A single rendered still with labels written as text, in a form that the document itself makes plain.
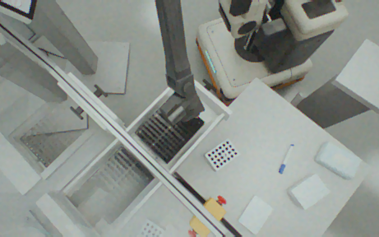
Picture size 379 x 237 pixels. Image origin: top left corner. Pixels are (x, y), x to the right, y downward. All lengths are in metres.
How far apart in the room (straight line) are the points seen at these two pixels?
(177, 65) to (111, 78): 1.43
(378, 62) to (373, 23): 1.25
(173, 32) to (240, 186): 0.71
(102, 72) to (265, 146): 1.44
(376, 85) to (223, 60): 0.88
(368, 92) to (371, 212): 1.05
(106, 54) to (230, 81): 1.05
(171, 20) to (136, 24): 1.69
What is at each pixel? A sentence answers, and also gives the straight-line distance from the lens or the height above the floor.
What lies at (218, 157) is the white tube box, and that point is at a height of 0.80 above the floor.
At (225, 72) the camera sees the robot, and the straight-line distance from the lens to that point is 1.75.
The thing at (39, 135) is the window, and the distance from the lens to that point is 0.19.
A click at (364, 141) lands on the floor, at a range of 2.27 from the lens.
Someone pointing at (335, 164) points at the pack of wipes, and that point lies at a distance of 1.20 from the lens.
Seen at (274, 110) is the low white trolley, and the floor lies 0.76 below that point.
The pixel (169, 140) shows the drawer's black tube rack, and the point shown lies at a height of 0.90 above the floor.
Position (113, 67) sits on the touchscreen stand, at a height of 0.04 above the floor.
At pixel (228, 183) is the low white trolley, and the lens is 1.10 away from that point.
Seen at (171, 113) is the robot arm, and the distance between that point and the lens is 0.76.
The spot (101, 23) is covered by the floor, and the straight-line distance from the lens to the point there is 2.42.
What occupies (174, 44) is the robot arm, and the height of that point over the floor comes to 1.28.
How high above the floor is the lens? 1.85
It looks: 75 degrees down
